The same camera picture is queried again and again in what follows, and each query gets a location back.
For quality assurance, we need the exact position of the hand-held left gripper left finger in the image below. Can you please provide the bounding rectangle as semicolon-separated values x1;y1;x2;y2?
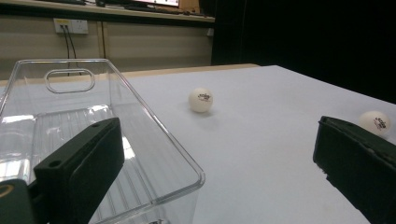
33;117;126;224

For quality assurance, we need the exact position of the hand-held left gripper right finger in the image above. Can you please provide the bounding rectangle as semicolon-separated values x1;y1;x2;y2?
312;116;396;224

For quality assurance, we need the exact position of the white ping pong ball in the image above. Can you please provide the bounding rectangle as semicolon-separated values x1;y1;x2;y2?
188;87;215;114
358;110;392;136

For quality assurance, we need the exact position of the clear plastic box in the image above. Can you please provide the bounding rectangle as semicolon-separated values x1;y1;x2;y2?
0;58;206;224

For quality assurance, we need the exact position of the black curtain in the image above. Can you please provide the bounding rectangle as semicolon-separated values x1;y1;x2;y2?
210;0;396;105

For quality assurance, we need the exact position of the wooden counter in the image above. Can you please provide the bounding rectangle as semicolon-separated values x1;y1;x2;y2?
0;0;216;28

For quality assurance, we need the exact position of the black keyboard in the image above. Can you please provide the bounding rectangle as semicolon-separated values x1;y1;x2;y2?
40;0;87;6
123;4;190;16

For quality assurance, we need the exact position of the black power cable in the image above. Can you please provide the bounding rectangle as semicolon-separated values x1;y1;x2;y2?
66;25;82;77
63;25;71;77

